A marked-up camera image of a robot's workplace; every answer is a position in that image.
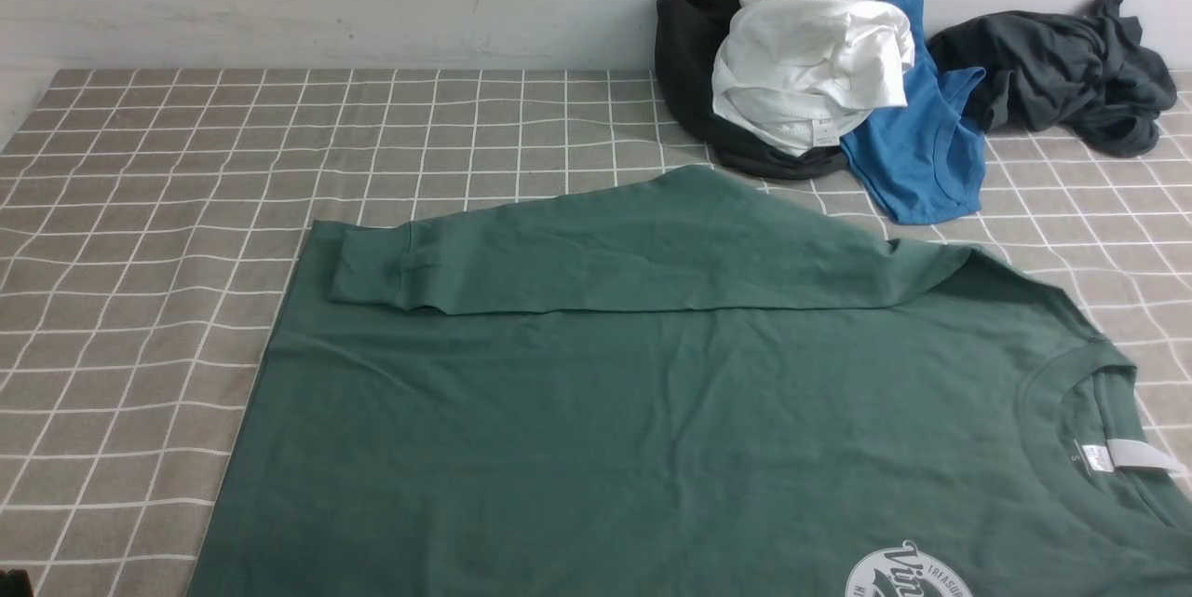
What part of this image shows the green long-sleeved shirt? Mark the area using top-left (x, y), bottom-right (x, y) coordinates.
top-left (190, 167), bottom-right (1188, 596)

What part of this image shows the white crumpled shirt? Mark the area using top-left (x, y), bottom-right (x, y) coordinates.
top-left (710, 0), bottom-right (915, 156)

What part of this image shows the blue shirt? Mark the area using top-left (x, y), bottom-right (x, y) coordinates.
top-left (842, 0), bottom-right (986, 226)

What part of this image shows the dark grey crumpled shirt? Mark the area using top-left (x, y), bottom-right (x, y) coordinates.
top-left (927, 0), bottom-right (1178, 158)

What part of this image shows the black garment in pile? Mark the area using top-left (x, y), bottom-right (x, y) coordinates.
top-left (653, 0), bottom-right (848, 181)

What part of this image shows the grey checkered tablecloth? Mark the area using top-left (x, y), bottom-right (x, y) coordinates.
top-left (1, 68), bottom-right (1191, 596)

